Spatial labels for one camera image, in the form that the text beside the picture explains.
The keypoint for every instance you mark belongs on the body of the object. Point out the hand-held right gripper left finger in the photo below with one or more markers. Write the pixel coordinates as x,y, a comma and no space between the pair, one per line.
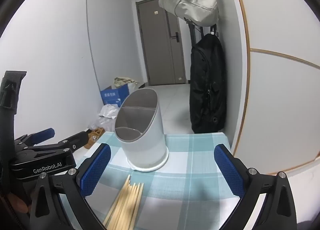
96,170

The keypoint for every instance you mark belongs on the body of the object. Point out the white utensil holder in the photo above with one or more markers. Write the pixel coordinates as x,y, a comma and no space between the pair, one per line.
145,144

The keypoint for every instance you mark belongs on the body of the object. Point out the black backpack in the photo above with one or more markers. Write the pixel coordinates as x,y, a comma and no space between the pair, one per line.
207,82

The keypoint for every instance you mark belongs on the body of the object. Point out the beige crumpled cloth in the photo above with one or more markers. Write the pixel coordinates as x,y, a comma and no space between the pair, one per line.
125,81

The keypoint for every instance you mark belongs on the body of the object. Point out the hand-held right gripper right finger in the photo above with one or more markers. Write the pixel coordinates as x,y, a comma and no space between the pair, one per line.
230,170

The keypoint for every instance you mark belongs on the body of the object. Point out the clear plastic bag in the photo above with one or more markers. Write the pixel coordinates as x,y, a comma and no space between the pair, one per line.
103,124

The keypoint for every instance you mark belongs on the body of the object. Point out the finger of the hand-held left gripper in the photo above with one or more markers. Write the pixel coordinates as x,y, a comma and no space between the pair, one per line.
43,133
75,139

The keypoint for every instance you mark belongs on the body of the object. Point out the brown suede shoe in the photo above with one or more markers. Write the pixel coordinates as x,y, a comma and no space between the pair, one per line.
93,137

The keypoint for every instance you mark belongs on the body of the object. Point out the person's left hand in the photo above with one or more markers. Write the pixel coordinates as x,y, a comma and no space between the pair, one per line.
18,203

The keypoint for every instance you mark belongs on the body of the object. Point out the teal checkered tablecloth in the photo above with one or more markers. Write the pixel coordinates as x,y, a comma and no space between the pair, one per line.
190,165

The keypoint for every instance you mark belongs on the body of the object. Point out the blue cardboard box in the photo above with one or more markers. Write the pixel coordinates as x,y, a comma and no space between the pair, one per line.
111,94

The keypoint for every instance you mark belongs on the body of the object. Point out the bundle of wooden chopsticks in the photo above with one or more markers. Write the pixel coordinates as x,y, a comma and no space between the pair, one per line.
122,207

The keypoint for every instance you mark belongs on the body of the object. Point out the white wardrobe wooden trim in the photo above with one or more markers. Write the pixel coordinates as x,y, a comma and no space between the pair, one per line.
282,82

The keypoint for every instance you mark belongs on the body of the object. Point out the person's dark jacket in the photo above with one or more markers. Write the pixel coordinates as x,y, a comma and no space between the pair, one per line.
6,217

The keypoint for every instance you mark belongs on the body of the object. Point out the grey door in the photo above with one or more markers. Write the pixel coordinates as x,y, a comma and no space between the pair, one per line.
157,52

